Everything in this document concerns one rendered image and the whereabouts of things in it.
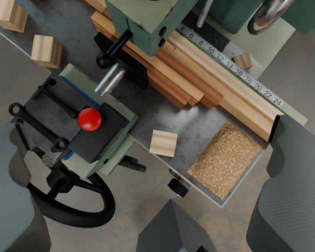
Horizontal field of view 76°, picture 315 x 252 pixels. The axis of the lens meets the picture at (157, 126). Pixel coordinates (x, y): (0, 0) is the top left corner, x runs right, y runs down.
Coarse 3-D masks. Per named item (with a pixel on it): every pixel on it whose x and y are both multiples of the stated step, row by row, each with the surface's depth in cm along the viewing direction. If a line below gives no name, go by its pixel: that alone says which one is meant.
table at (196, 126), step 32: (32, 0) 40; (64, 0) 40; (0, 32) 39; (32, 32) 39; (64, 32) 39; (96, 32) 39; (64, 64) 39; (96, 64) 39; (128, 96) 39; (160, 96) 39; (160, 128) 39; (192, 128) 39; (160, 160) 38; (192, 160) 38; (256, 160) 39
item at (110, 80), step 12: (96, 36) 30; (108, 48) 30; (120, 48) 30; (120, 60) 30; (132, 60) 30; (108, 72) 33; (120, 72) 33; (132, 72) 32; (144, 72) 30; (108, 84) 33; (144, 84) 36
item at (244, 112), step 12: (96, 0) 36; (204, 72) 35; (216, 84) 35; (228, 96) 35; (228, 108) 37; (240, 108) 35; (252, 108) 35; (240, 120) 39; (252, 120) 35; (264, 120) 35; (264, 132) 36
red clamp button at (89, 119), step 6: (90, 108) 26; (84, 114) 26; (90, 114) 26; (96, 114) 26; (78, 120) 26; (84, 120) 26; (90, 120) 26; (96, 120) 26; (84, 126) 26; (90, 126) 26; (96, 126) 26
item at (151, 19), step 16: (112, 0) 22; (128, 0) 22; (144, 0) 22; (160, 0) 22; (176, 0) 22; (192, 0) 27; (112, 16) 25; (128, 16) 22; (144, 16) 22; (160, 16) 22; (176, 16) 26; (144, 32) 23; (160, 32) 24; (144, 48) 27
